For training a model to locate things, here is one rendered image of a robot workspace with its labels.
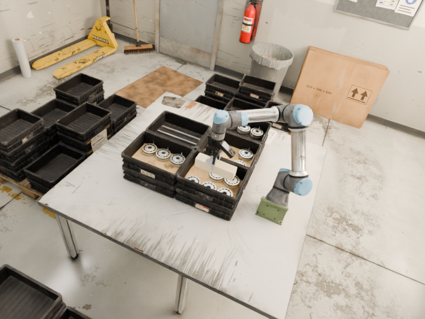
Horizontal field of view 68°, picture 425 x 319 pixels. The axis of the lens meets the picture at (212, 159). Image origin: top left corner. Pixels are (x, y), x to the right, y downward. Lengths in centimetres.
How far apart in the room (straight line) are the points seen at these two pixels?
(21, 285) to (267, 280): 138
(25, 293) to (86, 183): 71
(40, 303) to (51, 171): 129
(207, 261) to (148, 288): 80
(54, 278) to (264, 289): 157
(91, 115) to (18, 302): 175
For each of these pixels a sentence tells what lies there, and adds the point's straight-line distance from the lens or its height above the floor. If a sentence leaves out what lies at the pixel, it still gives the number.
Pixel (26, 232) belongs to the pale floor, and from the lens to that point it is 303.
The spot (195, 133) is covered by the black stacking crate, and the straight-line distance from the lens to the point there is 247.
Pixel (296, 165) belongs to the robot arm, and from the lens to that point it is 192.
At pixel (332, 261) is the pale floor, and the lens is 305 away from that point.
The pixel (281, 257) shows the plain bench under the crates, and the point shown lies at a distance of 202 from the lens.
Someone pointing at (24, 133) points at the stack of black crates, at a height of 56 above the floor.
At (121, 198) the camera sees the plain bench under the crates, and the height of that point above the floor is 70.
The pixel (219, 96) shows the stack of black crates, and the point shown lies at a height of 37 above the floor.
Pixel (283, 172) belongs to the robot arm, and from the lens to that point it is 205.
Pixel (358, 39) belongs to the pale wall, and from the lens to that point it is 466.
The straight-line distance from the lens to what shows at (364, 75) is 464.
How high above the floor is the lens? 233
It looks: 42 degrees down
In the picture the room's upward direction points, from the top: 10 degrees clockwise
